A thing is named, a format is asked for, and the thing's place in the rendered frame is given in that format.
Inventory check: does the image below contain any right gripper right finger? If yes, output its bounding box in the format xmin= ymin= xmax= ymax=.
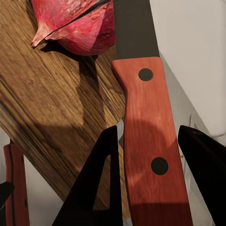
xmin=178 ymin=125 xmax=226 ymax=226

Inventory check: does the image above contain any cutting board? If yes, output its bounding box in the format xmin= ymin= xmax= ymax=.
xmin=0 ymin=0 xmax=130 ymax=221

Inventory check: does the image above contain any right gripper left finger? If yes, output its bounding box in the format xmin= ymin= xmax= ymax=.
xmin=52 ymin=125 xmax=123 ymax=226

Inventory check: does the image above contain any parer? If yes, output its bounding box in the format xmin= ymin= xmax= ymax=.
xmin=111 ymin=0 xmax=193 ymax=226

